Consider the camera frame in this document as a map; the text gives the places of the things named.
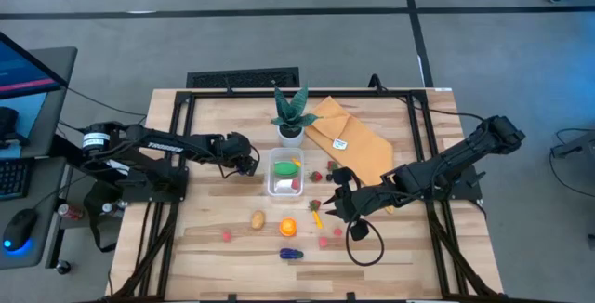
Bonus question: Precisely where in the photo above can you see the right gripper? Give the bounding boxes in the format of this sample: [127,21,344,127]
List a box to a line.
[323,166,399,243]

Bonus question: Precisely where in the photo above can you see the green toy fruit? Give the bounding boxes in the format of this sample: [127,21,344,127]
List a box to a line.
[272,160,301,178]

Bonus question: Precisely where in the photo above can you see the orange toy fruit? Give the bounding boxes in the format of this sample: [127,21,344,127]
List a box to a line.
[278,217,298,238]

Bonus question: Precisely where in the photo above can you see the clear plastic tupperware container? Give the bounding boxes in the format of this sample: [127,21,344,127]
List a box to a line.
[267,147,306,198]

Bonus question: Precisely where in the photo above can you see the purple toy eggplant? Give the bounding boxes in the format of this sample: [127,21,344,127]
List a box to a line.
[279,247,305,261]

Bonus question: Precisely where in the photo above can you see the tan toy potato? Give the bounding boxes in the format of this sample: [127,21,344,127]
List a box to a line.
[250,209,267,231]

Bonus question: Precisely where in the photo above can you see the white plant pot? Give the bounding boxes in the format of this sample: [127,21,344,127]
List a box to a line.
[277,124,306,149]

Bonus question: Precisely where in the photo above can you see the yellow folded cloth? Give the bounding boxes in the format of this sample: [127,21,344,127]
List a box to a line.
[304,95,396,215]

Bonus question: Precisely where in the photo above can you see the green snake plant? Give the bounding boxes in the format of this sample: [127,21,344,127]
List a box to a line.
[271,84,323,130]

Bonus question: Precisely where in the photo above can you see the silver drink can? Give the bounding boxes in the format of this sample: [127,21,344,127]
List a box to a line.
[100,199,129,215]

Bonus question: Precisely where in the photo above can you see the red drink can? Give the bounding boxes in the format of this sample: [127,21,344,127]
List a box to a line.
[56,203,85,221]

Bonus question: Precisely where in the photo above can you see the grey desk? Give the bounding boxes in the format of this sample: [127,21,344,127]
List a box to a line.
[0,46,79,271]

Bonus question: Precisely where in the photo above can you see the black keyboard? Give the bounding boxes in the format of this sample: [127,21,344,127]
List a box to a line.
[0,158,33,201]

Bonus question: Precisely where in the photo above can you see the computer monitor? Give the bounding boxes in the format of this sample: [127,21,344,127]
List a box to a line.
[0,31,69,100]

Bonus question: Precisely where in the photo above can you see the black computer mouse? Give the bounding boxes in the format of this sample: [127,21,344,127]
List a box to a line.
[2,208,39,252]

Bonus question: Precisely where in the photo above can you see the black table frame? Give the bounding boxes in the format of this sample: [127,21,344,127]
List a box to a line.
[111,86,503,303]

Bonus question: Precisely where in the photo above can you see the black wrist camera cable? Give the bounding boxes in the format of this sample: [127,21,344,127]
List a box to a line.
[345,186,386,268]

